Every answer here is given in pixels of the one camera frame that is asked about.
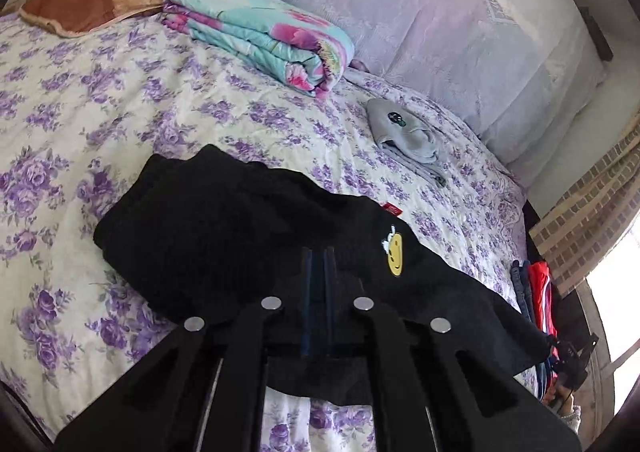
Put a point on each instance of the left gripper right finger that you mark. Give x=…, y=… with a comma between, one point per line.
x=442, y=352

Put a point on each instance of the black pants with smiley patch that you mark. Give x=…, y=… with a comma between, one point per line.
x=206, y=236

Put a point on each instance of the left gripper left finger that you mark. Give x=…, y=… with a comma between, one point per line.
x=200, y=377

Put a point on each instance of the blue denim jeans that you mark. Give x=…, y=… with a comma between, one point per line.
x=524, y=298

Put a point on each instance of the lavender lace headboard cover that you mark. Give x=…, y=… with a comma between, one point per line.
x=516, y=71

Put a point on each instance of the folded teal pink floral blanket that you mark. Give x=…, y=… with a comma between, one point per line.
x=297, y=48

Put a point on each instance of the grey folded garment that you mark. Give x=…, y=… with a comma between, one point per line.
x=406, y=139

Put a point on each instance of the red blue white garment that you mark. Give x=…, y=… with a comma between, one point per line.
x=541, y=310

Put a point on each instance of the purple floral bedsheet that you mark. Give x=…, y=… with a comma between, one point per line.
x=79, y=120

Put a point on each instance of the brick pattern curtain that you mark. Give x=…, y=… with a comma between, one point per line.
x=591, y=216

